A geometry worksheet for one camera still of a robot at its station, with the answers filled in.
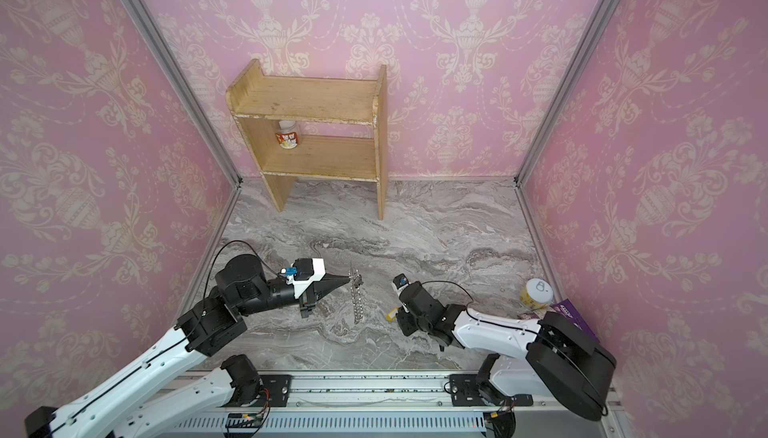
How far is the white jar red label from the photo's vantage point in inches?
39.0

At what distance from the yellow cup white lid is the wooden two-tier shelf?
543 millimetres

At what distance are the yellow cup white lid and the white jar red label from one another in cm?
88

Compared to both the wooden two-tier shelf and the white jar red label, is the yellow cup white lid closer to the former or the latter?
the wooden two-tier shelf

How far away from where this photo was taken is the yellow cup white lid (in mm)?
859

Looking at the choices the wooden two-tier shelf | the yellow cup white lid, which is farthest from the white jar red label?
the yellow cup white lid

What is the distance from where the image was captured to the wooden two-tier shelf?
793 mm
